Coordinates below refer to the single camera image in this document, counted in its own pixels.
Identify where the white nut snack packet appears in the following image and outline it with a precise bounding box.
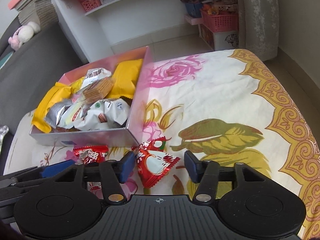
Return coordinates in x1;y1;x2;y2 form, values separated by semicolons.
73;99;130;131

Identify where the white grey snack packet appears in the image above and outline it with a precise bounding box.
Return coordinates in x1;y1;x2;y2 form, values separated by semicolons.
80;68;112;89

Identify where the yellow orange snack bag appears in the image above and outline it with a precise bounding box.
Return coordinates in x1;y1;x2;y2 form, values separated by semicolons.
107;59;143;99

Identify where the white yellow cracker packet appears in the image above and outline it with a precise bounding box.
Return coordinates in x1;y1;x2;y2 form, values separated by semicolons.
57;102;87;129

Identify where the large yellow snack bag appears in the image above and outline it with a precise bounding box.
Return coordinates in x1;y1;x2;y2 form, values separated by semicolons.
31;82;73;133

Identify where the red candy packet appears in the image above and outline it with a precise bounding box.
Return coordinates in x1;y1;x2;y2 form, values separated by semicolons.
133;137;180;189
73;145;108;165

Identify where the pink cardboard box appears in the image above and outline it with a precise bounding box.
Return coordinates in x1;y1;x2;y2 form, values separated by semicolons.
29;46;153;147

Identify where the silver foil snack packet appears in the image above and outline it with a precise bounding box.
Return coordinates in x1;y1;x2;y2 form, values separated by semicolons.
44;99;73;128

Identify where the floral tablecloth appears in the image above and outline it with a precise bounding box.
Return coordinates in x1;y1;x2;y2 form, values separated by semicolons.
3;48;320;239

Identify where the brown biscuit packet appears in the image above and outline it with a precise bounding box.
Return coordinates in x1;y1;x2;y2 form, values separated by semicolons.
83;77;114;103

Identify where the grey sofa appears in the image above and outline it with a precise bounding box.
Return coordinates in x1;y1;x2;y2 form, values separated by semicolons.
1;23;82;134

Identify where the white printed storage box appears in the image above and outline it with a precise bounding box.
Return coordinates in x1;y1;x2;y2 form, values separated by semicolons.
199;24;239;51

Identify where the pink white plush toy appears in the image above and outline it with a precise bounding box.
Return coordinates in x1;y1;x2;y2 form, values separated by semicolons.
8;21;41;51

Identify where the pink plastic basket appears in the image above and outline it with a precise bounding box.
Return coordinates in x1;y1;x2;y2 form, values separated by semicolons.
201;10;239;33

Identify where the white bookshelf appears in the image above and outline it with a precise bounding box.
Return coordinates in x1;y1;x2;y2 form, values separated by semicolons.
52;0;197;62

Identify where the blue storage bin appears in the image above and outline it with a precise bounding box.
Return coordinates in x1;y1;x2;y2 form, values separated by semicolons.
184;2;203;18

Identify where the stack of books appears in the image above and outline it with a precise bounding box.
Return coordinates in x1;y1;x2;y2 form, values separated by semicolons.
8;0;59;29

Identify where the small pink shelf basket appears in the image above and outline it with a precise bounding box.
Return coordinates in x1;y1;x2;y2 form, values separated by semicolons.
78;0;101;12

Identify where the lace curtain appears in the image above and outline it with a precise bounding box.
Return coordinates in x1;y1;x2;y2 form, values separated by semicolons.
238;0;279;61

